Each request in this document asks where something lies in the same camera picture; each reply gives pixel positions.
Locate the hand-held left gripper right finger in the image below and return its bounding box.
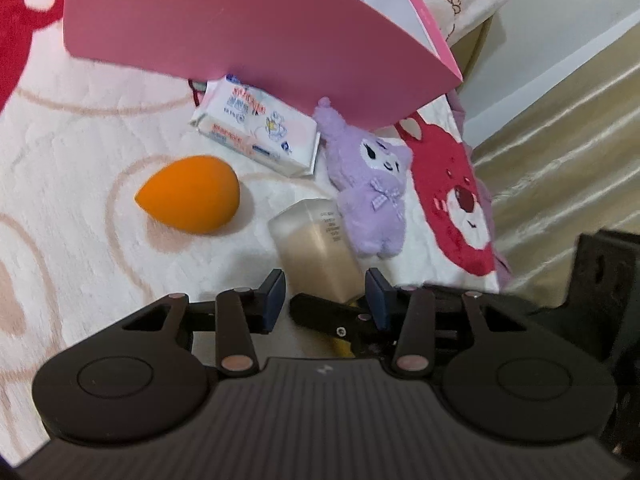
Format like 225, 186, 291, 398
366, 269, 533, 376

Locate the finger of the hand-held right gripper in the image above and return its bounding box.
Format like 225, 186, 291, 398
290, 294, 374, 349

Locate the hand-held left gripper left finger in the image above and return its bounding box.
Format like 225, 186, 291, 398
120, 269, 287, 376

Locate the beige foundation bottle gold cap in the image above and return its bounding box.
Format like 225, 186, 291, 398
267, 198, 368, 358

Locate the purple plush toy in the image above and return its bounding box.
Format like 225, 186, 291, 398
312, 97, 415, 260

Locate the orange makeup sponge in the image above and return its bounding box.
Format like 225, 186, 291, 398
134, 156, 242, 235

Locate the white pocket tissue pack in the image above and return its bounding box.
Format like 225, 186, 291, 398
189, 75, 322, 177

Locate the pink cardboard box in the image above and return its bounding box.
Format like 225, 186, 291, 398
64, 0, 465, 131

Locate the gold curtain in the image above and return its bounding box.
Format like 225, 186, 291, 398
470, 35, 640, 301

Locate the cream bed headboard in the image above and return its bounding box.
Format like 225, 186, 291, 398
452, 10, 501, 91

